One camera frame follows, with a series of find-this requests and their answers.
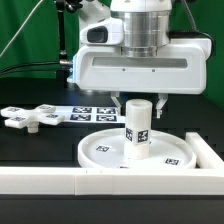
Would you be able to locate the grey cable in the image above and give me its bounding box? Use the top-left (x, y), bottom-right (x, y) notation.
top-left (0, 0), bottom-right (45, 58)

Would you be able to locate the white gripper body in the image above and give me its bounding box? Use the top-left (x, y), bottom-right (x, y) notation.
top-left (73, 38), bottom-right (212, 94)

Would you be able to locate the white L-shaped fence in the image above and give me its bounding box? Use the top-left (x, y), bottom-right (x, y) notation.
top-left (0, 132), bottom-right (224, 195)

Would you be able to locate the black camera stand pole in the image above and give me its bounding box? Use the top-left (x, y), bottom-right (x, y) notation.
top-left (54, 0), bottom-right (83, 81)

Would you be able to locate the white marker sheet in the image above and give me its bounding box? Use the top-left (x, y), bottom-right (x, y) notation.
top-left (55, 106), bottom-right (125, 124)

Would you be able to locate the white cross-shaped table base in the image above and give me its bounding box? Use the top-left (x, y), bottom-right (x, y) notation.
top-left (0, 104), bottom-right (65, 134)

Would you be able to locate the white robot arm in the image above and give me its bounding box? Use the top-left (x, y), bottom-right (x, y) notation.
top-left (68, 0), bottom-right (214, 112)

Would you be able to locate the black cable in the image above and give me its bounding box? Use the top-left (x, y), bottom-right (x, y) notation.
top-left (0, 60), bottom-right (73, 77)

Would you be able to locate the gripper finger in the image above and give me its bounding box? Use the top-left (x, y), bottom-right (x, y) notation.
top-left (156, 93), bottom-right (168, 119)
top-left (111, 92), bottom-right (123, 108)

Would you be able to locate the white round table top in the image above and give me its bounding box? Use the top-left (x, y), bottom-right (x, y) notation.
top-left (78, 128), bottom-right (196, 170)

